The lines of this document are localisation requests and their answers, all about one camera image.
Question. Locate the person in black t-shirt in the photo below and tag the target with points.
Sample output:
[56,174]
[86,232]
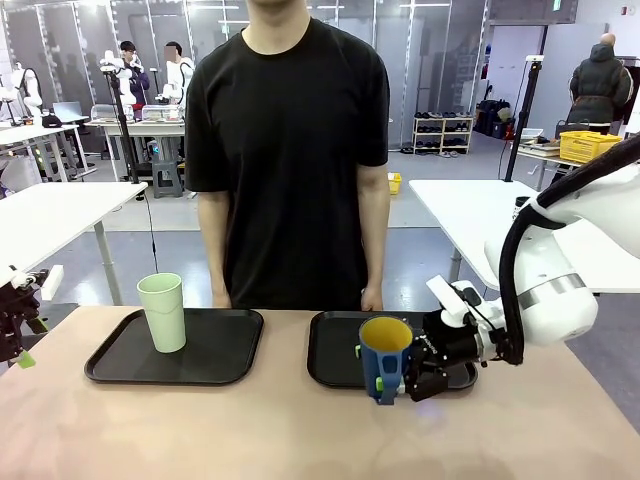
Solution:
[287,150]

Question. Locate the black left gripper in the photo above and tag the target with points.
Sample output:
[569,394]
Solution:
[17,320]

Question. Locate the person in purple top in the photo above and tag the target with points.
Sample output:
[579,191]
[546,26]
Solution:
[137,75]

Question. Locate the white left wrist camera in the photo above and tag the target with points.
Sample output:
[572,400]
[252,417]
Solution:
[52,282]

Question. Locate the white shoe rack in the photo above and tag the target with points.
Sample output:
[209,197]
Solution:
[442,135]

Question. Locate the yellow plastic basket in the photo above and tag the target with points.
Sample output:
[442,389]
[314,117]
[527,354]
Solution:
[585,146]

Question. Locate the person in white top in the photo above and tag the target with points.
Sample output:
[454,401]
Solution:
[179,75]

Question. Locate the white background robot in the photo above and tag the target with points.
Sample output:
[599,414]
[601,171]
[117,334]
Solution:
[167,92]
[27,90]
[112,75]

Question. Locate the black plastic tray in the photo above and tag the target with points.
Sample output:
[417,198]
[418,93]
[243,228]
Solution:
[215,350]
[335,350]

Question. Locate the small black-lidded cup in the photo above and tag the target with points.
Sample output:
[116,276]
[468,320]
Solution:
[521,207]

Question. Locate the person in dark puffer jacket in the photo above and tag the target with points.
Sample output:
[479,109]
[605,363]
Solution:
[600,85]

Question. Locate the person's left forearm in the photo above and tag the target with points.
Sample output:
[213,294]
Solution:
[376,255]

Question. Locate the person's left hand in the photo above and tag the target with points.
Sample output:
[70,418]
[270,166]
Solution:
[372,300]

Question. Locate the cluttered background table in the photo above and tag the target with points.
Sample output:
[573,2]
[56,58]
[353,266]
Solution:
[545,155]

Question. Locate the white background workbench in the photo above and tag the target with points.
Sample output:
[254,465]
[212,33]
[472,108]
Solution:
[150,127]

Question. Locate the person's right forearm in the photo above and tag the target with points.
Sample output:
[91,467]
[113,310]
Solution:
[216,255]

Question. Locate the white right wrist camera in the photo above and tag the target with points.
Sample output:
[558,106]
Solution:
[452,300]

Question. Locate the grey laptop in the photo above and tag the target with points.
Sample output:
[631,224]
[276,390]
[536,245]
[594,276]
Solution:
[67,111]

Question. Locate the blue mug yellow inside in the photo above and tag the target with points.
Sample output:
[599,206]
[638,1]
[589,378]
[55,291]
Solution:
[382,362]

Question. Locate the pale green plastic cup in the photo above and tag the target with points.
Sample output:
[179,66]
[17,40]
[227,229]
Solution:
[162,315]

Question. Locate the black cap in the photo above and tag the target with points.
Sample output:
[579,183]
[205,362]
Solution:
[50,121]

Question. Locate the black camera pole stand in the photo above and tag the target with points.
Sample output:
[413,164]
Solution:
[122,130]
[522,120]

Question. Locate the white background desk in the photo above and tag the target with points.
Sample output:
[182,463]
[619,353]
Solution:
[35,134]

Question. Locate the white side table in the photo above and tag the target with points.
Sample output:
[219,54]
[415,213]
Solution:
[55,215]
[465,220]

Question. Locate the small yellow crate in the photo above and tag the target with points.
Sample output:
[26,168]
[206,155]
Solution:
[395,183]

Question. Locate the person's right hand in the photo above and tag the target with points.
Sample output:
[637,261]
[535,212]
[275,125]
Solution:
[222,300]

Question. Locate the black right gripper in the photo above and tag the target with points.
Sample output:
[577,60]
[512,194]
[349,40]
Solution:
[450,342]

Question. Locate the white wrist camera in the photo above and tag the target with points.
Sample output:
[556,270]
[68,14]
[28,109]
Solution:
[452,300]
[52,282]

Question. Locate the grey plastic stool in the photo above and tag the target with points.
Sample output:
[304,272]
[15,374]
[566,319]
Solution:
[165,181]

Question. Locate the dark bags pile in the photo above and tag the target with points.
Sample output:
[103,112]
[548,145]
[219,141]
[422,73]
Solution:
[492,120]

